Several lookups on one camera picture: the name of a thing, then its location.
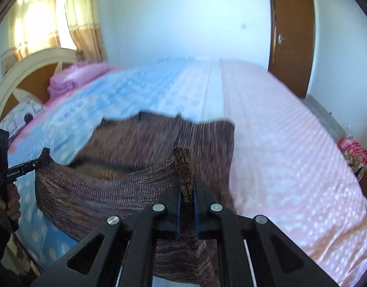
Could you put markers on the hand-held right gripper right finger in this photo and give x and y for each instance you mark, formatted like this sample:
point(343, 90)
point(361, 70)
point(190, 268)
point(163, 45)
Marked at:
point(196, 215)

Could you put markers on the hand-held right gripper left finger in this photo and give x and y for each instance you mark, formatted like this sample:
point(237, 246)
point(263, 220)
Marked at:
point(178, 215)

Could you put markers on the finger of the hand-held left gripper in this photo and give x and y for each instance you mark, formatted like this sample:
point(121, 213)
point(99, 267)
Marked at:
point(31, 164)

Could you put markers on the brown knit sweater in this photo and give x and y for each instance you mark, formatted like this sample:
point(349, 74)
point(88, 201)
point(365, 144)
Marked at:
point(111, 191)

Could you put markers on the person's left hand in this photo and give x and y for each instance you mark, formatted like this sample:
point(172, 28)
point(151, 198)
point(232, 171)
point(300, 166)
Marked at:
point(10, 207)

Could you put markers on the white patterned pillow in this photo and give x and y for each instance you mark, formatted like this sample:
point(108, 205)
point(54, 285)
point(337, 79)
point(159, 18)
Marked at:
point(19, 116)

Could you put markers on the cream wooden headboard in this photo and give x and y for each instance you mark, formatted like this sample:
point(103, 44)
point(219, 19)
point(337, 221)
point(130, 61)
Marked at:
point(10, 83)

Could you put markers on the folded pink blanket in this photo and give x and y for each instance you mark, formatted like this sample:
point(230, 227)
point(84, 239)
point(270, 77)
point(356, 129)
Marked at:
point(75, 77)

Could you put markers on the dotted pink blue bedsheet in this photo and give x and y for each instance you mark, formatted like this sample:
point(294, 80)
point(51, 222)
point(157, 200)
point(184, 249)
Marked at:
point(291, 155)

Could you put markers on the orange curtain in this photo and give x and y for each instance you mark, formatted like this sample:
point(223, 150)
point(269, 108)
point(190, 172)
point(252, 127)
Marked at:
point(31, 15)
point(84, 15)

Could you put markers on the red patterned bundle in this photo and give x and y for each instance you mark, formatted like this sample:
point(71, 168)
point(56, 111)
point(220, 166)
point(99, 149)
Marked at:
point(355, 152)

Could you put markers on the brown wooden door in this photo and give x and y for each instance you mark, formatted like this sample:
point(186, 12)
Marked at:
point(291, 36)

